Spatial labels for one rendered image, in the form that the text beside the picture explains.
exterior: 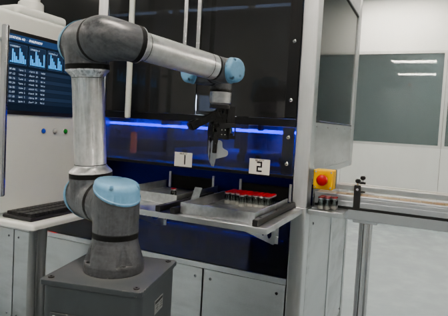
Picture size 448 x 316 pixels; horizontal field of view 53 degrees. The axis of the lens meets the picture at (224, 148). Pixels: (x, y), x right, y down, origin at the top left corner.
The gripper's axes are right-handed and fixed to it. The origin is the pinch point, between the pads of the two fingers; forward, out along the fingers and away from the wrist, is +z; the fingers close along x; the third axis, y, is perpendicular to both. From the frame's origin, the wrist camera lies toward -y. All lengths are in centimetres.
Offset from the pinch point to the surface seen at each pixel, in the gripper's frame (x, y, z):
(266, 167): 11.4, 25.1, 1.9
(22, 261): 95, -72, 63
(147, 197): 15.4, -19.2, 14.8
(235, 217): -18.8, 3.8, 15.1
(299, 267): 2, 37, 38
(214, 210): -14.1, -1.6, 13.8
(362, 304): -2, 63, 53
